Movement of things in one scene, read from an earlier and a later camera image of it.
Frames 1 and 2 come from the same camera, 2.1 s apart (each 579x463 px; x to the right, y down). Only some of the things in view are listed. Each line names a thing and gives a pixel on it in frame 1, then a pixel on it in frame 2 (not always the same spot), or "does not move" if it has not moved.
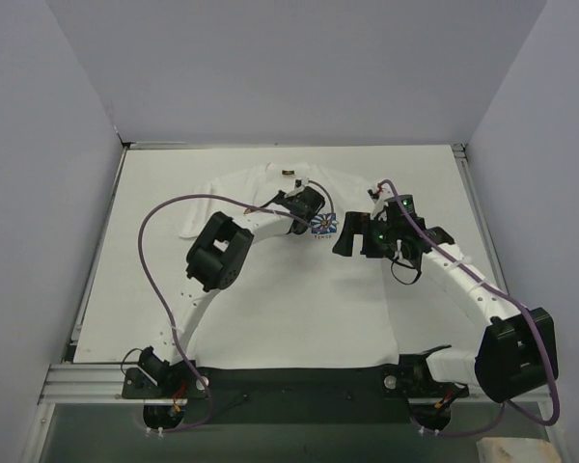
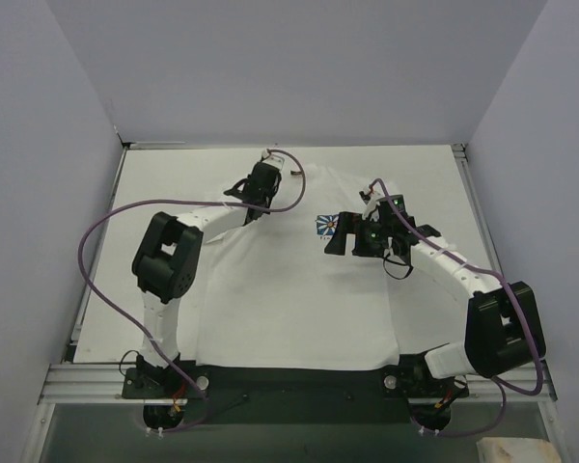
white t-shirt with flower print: [296, 303] does not move
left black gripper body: [308, 205] → [250, 190]
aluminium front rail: [87, 384] does not move
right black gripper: [359, 233] does not move
